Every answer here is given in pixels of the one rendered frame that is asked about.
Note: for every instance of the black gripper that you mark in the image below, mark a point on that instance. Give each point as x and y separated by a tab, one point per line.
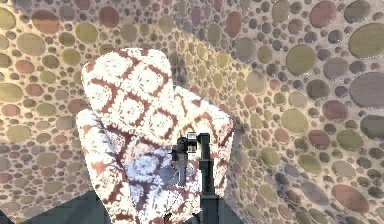
181	148

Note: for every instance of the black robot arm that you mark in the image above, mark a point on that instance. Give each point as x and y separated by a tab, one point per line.
207	176

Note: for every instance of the white red patterned armchair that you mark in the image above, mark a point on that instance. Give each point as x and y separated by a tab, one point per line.
130	96

